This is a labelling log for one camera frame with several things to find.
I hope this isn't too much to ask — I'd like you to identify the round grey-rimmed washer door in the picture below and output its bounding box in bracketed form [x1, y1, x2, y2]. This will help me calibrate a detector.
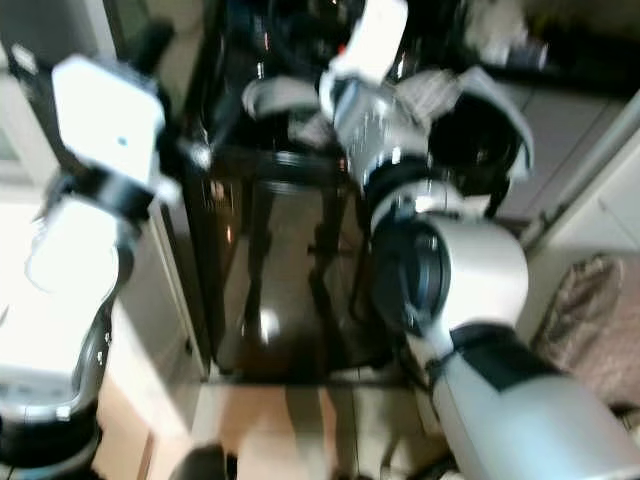
[428, 65, 536, 201]

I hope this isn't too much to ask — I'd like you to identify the black robot foot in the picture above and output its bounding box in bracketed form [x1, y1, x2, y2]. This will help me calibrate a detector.
[172, 444, 229, 480]

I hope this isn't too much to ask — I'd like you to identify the grey cabinet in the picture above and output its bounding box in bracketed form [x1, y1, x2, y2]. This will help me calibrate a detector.
[500, 85, 640, 226]

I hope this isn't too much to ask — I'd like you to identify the brown fuzzy cloth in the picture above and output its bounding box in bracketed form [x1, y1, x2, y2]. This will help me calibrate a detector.
[532, 252, 640, 411]

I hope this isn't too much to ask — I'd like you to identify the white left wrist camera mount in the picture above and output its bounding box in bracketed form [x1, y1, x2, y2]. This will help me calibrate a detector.
[50, 55, 169, 186]

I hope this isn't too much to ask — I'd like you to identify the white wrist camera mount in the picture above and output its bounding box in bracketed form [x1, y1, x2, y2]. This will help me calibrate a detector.
[326, 0, 411, 89]
[50, 55, 169, 186]

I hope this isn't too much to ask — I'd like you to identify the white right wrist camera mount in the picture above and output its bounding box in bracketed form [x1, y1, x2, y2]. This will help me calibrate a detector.
[326, 0, 411, 89]

